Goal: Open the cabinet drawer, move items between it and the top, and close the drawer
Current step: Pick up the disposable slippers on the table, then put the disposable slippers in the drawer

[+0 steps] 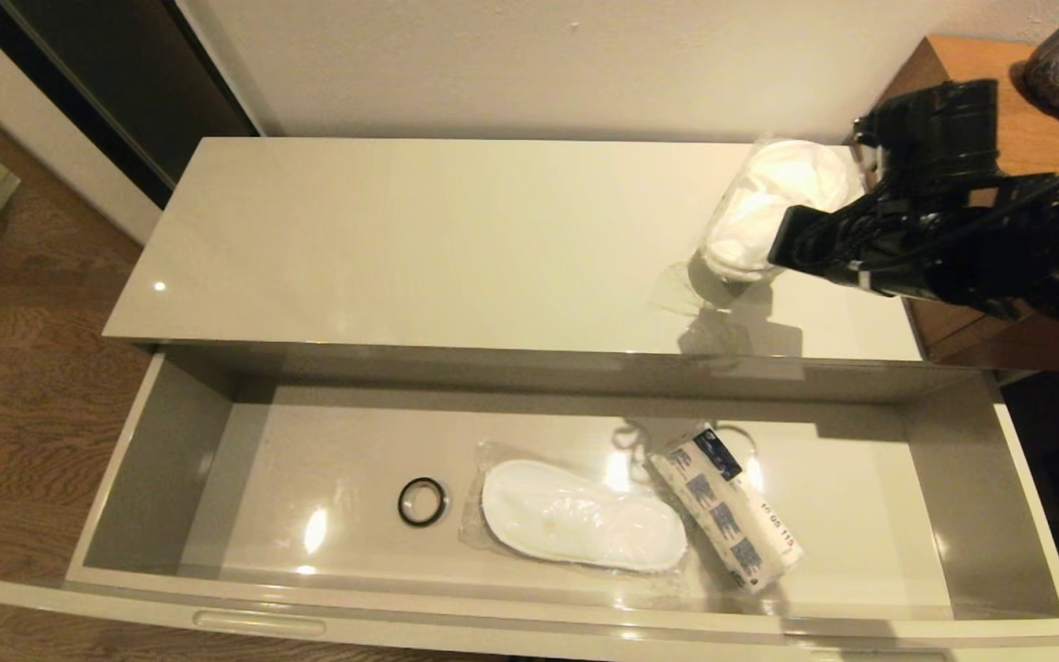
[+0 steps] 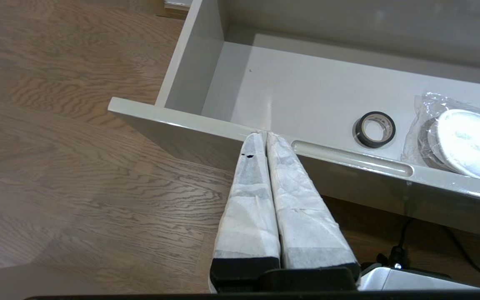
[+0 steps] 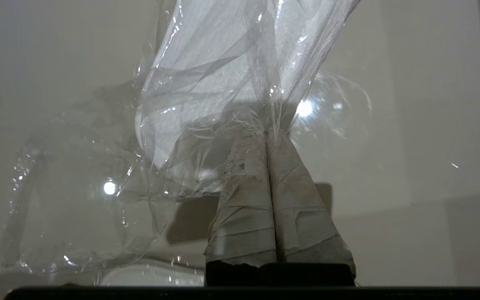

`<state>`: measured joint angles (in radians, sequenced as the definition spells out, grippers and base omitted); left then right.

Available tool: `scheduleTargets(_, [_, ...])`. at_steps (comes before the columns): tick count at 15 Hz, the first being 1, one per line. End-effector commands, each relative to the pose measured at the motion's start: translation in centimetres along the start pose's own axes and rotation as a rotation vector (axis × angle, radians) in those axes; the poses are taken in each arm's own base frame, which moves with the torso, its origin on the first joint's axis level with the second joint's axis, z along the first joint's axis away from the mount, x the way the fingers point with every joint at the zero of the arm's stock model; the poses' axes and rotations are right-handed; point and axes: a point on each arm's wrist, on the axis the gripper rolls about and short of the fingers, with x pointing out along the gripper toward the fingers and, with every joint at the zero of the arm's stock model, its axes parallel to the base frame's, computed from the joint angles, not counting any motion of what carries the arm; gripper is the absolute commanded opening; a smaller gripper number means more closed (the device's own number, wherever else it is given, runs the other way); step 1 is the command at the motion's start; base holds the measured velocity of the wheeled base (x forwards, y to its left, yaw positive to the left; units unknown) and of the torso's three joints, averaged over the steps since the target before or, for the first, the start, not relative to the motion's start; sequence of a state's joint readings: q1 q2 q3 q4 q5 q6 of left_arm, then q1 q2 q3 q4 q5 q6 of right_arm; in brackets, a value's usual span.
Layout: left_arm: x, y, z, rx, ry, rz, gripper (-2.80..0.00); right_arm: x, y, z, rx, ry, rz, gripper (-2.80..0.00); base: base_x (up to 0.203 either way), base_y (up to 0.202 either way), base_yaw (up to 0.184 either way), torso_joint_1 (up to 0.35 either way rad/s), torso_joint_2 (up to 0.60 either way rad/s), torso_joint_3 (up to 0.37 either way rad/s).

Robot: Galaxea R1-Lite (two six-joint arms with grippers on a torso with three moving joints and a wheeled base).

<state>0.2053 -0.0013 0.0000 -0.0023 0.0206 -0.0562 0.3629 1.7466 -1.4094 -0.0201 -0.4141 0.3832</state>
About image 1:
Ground black ring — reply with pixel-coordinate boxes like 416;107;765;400
396;475;450;530

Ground brown wooden side table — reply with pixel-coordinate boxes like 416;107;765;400
870;35;1059;374

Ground white blue printed tissue pack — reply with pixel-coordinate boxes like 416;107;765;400
646;422;807;595

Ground white cabinet drawer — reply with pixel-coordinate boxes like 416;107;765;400
0;344;1059;662

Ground dark sliding door panel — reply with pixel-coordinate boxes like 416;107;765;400
0;0;260;211

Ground white slippers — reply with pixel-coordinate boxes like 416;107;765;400
649;135;867;319
457;439;692;576

